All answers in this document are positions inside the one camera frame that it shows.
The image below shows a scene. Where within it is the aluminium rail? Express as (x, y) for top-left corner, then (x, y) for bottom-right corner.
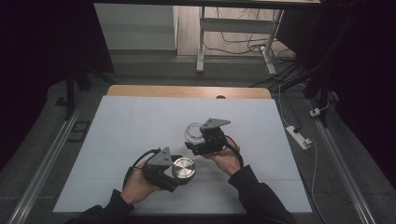
(306, 99), (377, 224)
(7, 92), (90, 224)

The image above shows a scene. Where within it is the white power strip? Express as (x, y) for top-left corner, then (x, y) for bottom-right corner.
(285, 125), (313, 151)

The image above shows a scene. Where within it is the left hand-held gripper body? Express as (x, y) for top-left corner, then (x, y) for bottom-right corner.
(142, 147), (178, 188)

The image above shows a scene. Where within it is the round metal jar lid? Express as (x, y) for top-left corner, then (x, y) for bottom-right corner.
(172, 157), (197, 182)

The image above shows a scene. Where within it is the person's right hand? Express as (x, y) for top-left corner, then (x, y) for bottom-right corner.
(202, 136), (242, 177)

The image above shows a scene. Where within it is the clear glass jar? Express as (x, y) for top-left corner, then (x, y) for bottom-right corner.
(184, 121), (207, 145)

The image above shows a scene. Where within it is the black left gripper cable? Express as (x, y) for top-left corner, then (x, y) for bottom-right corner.
(122, 147), (162, 190)

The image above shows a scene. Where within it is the black rectangular floor frame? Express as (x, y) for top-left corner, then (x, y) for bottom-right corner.
(66, 120), (92, 144)

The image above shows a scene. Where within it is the dark curtain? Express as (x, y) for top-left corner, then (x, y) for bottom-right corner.
(0, 0), (116, 171)
(276, 0), (396, 189)

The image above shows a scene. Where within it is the long white cable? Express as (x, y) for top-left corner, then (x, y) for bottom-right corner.
(306, 138), (328, 224)

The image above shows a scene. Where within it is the white table cover sheet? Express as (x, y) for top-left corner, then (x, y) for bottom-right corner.
(53, 95), (313, 216)

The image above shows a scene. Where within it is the black metal stand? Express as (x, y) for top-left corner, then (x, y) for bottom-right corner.
(270, 62), (331, 129)
(64, 62), (116, 120)

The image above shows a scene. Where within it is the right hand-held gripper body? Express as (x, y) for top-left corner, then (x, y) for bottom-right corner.
(199, 117), (232, 156)

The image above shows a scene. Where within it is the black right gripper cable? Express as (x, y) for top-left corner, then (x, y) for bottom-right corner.
(223, 134), (245, 169)

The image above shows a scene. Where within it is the bundle of black floor cables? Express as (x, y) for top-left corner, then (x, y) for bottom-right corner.
(204, 7), (302, 132)

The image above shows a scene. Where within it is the person's left hand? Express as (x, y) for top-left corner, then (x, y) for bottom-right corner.
(120, 160), (164, 205)

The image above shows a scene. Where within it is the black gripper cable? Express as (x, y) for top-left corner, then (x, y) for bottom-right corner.
(223, 134), (245, 169)
(122, 147), (162, 190)

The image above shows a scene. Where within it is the white metal desk frame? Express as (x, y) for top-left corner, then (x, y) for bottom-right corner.
(195, 6), (285, 76)

